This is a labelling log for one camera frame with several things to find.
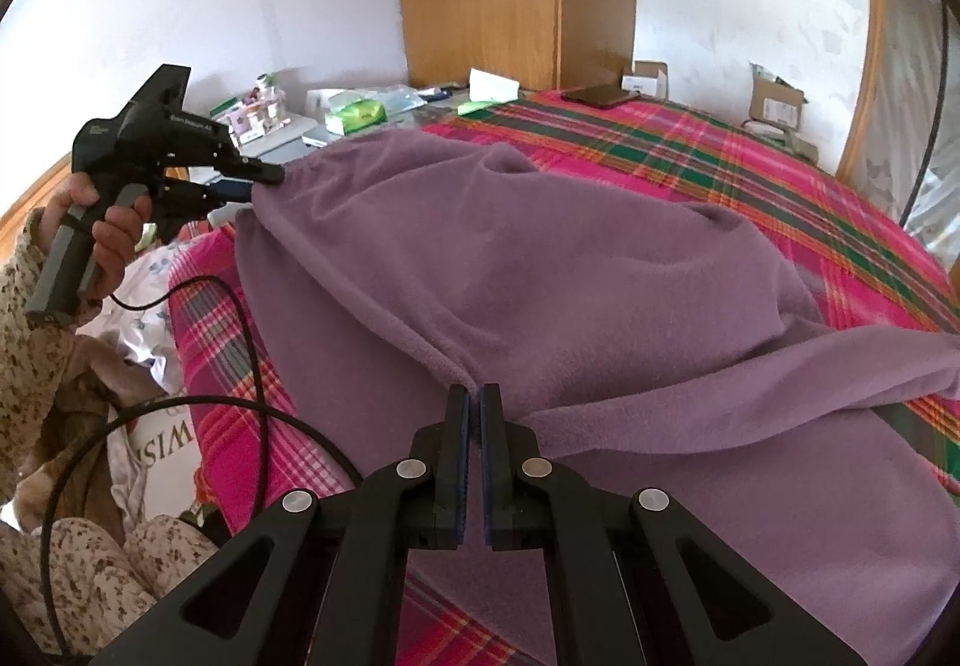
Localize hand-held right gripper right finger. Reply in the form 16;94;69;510
480;382;863;666

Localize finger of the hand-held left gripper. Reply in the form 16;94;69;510
216;157;287;187
159;177;257;218

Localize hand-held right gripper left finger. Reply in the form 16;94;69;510
90;382;473;666

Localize purple fleece pants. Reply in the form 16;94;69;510
232;133;960;666

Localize person's left forearm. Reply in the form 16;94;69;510
0;208;98;412

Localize person's left hand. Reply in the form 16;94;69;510
41;175;155;303

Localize white drawer cabinet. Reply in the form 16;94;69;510
240;115;332;151

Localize clear cosmetics organizer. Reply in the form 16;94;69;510
210;73;295;146

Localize floral white quilt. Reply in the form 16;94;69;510
75;238;188;397

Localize wooden headboard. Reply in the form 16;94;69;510
0;152;76;226

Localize glass topped bedside table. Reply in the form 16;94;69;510
300;79;518;146

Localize white tissue box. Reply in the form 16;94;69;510
469;68;521;103

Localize brown cloth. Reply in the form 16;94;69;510
11;328;160;533

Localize white printed bag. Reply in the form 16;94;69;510
109;402;212;526

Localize dark smartphone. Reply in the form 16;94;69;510
561;83;638;110

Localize pink green plaid blanket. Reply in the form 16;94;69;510
166;88;960;666

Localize white cardboard box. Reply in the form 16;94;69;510
621;61;668;97

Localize person's floral pajama legs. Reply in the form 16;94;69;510
0;514;220;661

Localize brown cardboard box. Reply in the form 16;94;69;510
746;62;807;138

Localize clear plastic door curtain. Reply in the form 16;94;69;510
862;0;960;262

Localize black pole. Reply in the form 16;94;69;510
900;0;949;224

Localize black cable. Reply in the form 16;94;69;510
37;276;361;659

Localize wooden door frame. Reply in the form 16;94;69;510
836;0;892;179

